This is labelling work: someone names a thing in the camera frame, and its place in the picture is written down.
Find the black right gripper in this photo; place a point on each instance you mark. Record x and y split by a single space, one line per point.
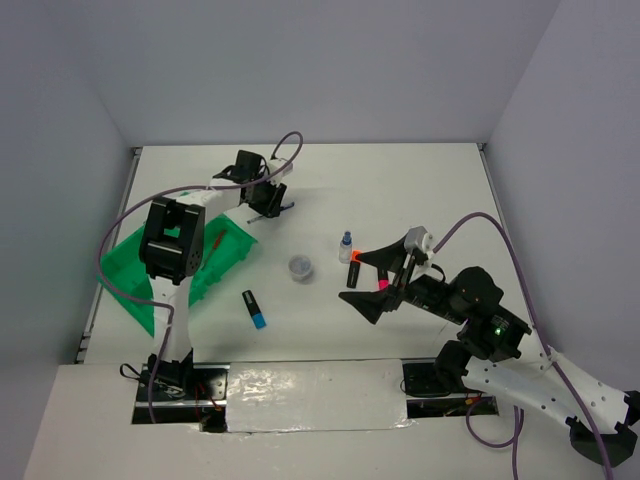
368 303

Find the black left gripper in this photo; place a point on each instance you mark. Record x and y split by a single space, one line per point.
271 208

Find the pink cap black highlighter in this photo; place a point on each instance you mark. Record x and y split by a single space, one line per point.
382 278

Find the blue gel pen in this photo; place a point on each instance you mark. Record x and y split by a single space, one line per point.
274 214

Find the orange cap black highlighter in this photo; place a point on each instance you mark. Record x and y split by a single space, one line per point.
354 270

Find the clear blue spray bottle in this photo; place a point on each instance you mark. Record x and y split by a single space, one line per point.
345 248

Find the red gel pen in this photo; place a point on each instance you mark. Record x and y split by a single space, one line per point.
213 248

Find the clear plastic bottle cap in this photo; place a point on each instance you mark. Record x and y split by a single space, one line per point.
301 268

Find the blue cap black highlighter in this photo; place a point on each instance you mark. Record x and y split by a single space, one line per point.
254 309

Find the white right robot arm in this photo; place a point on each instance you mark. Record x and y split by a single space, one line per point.
498 353

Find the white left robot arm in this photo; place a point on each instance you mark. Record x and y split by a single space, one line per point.
172 251

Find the green divided plastic tray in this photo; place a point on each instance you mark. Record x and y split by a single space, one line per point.
122 267

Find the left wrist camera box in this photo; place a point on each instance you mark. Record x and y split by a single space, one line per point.
277 169

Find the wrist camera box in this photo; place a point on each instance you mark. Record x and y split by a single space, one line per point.
417 243
277 169

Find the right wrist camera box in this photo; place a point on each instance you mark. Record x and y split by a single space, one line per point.
417 243

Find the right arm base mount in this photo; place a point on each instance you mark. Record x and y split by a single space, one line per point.
433 387

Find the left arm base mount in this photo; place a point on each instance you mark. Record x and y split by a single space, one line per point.
180 393

